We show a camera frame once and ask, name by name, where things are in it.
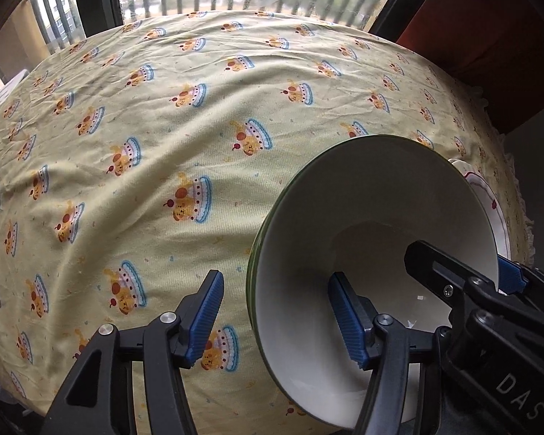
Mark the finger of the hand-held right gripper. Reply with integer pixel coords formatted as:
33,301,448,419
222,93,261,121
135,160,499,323
403,241,504,322
496,254,540,295

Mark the white air conditioner unit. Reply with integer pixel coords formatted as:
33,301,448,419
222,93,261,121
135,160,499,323
0,70,28,105

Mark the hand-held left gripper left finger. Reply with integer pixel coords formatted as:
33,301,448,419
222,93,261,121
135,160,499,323
43,269,225,435

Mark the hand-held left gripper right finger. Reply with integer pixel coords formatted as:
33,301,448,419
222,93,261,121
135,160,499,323
327,272,449,435

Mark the small red-pattern white dish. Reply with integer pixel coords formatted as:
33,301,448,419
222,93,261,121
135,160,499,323
449,158,512,261

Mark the cream floral bowl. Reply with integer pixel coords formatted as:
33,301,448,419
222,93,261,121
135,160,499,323
246,134,500,433

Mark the red curtain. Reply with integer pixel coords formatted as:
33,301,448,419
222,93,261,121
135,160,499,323
399,0,544,132

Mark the yellow cake-print tablecloth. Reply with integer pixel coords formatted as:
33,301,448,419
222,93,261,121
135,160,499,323
0,9,538,435

